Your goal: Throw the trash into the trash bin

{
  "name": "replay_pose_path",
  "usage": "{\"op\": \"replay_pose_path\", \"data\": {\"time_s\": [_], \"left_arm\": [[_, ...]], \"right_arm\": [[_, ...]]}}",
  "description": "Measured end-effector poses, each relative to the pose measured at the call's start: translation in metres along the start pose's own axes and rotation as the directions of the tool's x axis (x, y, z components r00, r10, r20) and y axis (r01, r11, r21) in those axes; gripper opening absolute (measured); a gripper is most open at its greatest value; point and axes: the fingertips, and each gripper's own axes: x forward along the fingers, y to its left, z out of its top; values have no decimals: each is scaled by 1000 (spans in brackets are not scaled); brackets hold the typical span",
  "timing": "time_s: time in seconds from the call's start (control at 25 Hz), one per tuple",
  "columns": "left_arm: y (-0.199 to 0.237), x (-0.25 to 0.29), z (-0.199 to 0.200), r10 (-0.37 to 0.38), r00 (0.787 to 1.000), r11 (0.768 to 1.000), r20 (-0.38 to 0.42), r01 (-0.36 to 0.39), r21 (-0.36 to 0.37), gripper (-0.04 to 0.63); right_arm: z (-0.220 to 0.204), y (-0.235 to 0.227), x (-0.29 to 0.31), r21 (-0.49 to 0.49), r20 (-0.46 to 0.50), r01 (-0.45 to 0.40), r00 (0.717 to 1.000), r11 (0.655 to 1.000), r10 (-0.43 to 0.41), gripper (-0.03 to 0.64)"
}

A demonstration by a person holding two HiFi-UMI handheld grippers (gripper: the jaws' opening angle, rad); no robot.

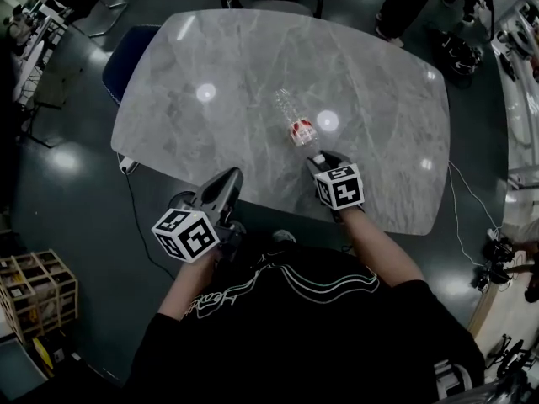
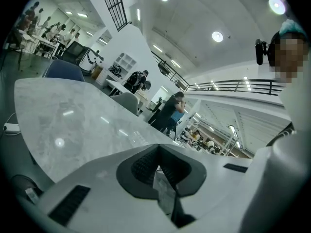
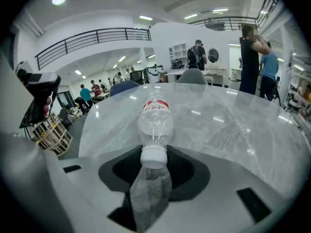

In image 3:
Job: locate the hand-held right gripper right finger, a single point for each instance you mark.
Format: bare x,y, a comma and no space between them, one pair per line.
218,203

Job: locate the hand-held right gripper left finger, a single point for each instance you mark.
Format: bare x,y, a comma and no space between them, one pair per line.
97,190

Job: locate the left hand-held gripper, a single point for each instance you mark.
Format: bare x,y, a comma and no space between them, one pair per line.
39,93

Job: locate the clear plastic water bottle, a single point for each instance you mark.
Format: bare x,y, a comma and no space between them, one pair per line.
155,120

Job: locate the white marble table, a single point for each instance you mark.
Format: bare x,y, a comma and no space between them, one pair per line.
218,130

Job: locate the person's left hand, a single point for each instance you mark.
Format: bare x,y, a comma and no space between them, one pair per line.
47,107

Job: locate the wooden crate rack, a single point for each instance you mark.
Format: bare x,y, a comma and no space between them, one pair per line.
52,136

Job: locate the black balcony railing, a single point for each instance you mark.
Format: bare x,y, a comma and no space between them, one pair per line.
92,42
230,23

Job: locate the blue chair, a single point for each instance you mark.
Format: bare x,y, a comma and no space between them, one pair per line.
124,86

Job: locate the white black robot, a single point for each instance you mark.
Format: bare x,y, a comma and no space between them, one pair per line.
154,73

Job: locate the grey chair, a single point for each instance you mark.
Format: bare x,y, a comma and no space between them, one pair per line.
192,76

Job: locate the beige dressing table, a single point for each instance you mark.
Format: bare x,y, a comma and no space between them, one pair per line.
215,71

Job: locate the white rectangular table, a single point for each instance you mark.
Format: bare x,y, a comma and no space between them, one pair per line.
170,73

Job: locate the black white patterned bag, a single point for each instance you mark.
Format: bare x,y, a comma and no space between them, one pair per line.
176,64

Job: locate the white shelf cabinet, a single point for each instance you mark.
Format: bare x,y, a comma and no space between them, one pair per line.
178,50

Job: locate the round wall mirror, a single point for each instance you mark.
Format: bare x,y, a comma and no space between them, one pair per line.
213,55

